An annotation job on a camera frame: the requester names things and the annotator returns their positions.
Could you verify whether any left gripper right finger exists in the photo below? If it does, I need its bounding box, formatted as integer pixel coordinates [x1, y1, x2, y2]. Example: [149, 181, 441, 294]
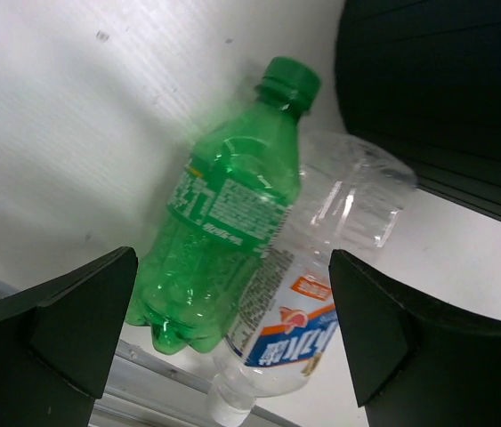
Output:
[329, 250, 501, 426]

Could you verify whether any aluminium table frame rail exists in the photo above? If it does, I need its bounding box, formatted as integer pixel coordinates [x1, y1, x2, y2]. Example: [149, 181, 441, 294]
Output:
[0, 281, 298, 426]

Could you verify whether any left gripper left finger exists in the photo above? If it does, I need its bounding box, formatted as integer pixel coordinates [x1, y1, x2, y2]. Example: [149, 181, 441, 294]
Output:
[0, 247, 138, 426]

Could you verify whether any clear bottle white blue label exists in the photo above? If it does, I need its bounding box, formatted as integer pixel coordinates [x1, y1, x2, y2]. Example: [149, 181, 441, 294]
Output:
[206, 132, 417, 426]

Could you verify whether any green plastic soda bottle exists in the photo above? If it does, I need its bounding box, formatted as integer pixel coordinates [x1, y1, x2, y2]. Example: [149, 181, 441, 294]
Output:
[125, 57, 321, 355]

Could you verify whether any black plastic waste bin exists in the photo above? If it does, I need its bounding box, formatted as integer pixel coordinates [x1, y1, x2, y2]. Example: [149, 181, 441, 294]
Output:
[334, 1, 501, 221]

